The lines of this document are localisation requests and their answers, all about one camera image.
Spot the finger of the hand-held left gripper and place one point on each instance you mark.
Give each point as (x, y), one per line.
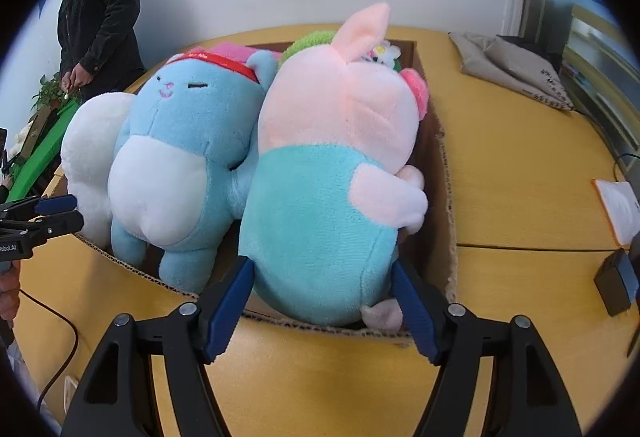
(60, 222)
(55, 203)

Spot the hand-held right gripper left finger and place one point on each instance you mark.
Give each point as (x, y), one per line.
(227, 312)

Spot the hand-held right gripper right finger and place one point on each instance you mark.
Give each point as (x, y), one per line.
(420, 317)

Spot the white plush toy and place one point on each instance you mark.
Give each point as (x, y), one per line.
(85, 157)

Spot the cardboard box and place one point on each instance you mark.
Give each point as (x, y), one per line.
(440, 217)

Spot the blue plush toy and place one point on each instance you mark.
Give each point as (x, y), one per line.
(190, 127)

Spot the pink pig plush toy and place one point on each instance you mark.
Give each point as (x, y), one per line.
(320, 167)

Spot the pink striped plush toy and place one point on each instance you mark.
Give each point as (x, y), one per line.
(230, 49)

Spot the green plush toy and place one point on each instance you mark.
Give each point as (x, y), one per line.
(305, 42)

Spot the person's left hand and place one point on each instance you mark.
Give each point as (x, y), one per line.
(7, 292)

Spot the green cloth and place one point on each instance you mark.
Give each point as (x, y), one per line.
(35, 157)

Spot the small wooden stick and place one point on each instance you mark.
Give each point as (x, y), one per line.
(67, 93)

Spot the green potted plant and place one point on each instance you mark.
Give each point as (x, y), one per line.
(50, 92)

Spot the black power adapter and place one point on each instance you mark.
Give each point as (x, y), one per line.
(615, 287)

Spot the white paper with orange edge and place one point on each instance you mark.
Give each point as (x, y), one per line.
(617, 212)

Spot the grey cloth bag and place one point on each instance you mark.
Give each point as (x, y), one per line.
(500, 67)

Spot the dark cloth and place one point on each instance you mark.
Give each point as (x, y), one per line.
(530, 44)

